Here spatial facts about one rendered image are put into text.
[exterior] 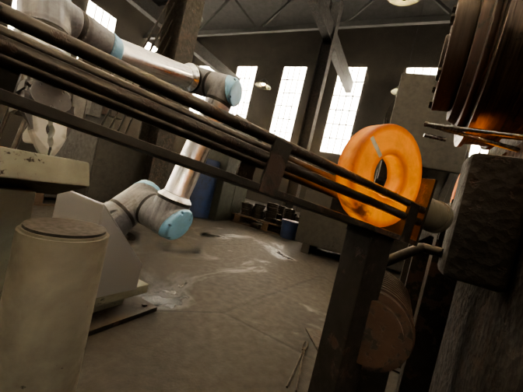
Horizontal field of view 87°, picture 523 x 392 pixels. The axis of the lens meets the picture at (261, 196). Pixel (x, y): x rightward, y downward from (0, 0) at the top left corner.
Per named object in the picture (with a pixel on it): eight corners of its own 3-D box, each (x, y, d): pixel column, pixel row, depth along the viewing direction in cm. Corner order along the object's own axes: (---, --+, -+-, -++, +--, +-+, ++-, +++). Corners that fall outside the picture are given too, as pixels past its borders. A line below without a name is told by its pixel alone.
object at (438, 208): (448, 237, 48) (458, 204, 48) (419, 225, 44) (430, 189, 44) (415, 229, 53) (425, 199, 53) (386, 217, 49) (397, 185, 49)
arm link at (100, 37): (105, 35, 77) (59, 1, 65) (134, 42, 73) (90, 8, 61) (93, 67, 77) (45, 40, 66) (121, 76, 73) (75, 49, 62)
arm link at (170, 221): (156, 226, 130) (222, 81, 130) (184, 243, 123) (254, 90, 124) (131, 225, 116) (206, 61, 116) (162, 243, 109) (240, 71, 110)
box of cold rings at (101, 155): (131, 199, 440) (142, 145, 437) (172, 213, 396) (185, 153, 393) (40, 191, 332) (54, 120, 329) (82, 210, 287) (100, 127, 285)
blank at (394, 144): (378, 249, 42) (361, 243, 45) (434, 183, 46) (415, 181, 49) (333, 168, 36) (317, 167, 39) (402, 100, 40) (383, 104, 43)
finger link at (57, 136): (50, 166, 58) (51, 124, 59) (68, 160, 56) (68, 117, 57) (33, 163, 56) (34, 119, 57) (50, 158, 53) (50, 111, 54)
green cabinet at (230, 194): (191, 213, 437) (212, 120, 433) (217, 214, 500) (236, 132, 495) (215, 221, 416) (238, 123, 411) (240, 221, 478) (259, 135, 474)
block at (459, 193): (498, 287, 54) (529, 167, 53) (513, 298, 47) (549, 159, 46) (435, 269, 59) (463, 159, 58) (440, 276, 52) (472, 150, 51)
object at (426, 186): (417, 246, 43) (438, 180, 43) (415, 246, 43) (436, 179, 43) (377, 234, 49) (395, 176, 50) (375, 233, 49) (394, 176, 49)
